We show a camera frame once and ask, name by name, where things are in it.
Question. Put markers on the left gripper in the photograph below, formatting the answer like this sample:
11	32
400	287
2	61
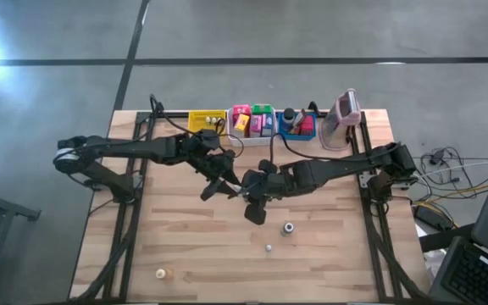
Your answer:
210	163

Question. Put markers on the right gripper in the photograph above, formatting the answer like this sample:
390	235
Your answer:
269	184

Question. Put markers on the large black dropper bottle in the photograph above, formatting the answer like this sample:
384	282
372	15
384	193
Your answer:
287	229

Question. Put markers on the yellow box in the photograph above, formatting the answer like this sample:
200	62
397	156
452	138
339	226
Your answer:
241	123

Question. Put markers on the small dropper bottle white cap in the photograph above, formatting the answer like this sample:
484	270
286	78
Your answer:
207	120

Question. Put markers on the magenta pink carton box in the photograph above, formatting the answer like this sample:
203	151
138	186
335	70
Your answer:
255	125

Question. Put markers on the blue purple carton box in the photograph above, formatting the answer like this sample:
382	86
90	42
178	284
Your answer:
267	124

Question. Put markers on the green carton box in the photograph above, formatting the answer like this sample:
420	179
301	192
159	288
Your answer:
262	108

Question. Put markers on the purple label spice jar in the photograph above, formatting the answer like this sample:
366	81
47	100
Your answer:
288	115

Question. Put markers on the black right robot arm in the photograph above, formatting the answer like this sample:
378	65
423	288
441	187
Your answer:
345	167

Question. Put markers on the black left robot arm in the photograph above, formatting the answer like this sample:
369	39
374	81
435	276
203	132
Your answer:
134	148

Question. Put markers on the white plastic basket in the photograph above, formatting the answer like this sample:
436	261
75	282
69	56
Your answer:
252	142

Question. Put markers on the yellow plastic basket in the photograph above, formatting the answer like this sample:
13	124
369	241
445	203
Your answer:
197	120

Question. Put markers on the blue plastic basket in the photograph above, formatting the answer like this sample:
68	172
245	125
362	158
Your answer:
295	137

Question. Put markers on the black power brick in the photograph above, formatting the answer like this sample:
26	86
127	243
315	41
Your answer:
430	217

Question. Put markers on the white crumpled object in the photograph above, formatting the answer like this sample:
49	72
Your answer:
435	260

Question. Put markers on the black desk beam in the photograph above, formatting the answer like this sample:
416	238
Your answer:
443	239

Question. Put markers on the black metal stand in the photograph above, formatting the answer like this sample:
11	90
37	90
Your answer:
15	209

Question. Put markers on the dark grey open laptop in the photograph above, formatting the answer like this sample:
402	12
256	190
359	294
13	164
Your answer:
477	277

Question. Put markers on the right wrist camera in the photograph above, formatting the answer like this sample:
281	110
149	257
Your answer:
267	166

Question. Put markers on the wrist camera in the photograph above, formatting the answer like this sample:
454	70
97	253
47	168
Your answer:
209	138
267	166

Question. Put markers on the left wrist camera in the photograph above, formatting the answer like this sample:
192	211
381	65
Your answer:
209	138

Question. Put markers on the black aluminium rig frame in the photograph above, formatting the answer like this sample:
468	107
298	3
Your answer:
373	237

